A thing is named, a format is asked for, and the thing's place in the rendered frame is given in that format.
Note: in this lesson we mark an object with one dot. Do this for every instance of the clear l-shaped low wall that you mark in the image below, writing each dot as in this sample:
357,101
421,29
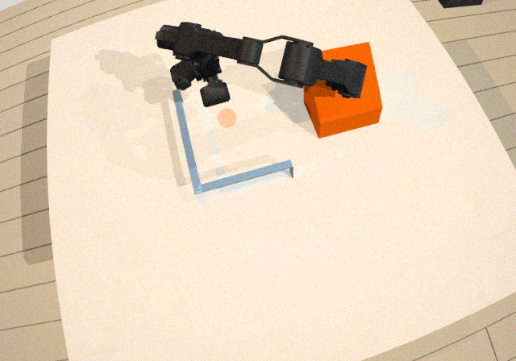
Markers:
241,186

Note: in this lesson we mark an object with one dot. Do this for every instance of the translucent orange ball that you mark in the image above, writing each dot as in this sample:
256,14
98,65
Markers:
226,117

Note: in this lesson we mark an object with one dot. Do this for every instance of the light blue l-shaped low wall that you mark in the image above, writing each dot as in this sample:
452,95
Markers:
215,184

